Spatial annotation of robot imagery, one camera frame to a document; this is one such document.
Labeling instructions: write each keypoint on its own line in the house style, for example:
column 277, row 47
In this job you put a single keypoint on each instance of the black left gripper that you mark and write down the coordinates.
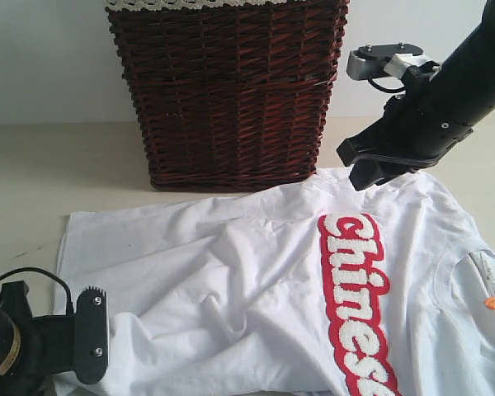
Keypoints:
column 42, row 346

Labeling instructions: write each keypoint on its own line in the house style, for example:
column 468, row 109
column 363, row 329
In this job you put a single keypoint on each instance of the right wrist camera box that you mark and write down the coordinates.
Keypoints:
column 402, row 61

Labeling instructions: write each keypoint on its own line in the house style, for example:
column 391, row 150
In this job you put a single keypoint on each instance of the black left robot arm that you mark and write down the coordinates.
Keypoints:
column 6, row 348

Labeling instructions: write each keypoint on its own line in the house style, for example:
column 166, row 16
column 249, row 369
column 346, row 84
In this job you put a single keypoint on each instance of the dark red wicker basket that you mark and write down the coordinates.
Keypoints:
column 231, row 98

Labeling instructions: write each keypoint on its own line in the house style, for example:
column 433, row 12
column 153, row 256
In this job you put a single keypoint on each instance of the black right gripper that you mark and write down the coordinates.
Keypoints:
column 410, row 135

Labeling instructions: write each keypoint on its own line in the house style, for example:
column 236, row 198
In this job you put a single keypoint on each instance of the white t-shirt with red lettering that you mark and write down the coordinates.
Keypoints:
column 310, row 288

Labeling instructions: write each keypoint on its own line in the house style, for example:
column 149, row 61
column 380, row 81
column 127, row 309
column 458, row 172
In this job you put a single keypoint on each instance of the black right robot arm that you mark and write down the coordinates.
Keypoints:
column 463, row 88

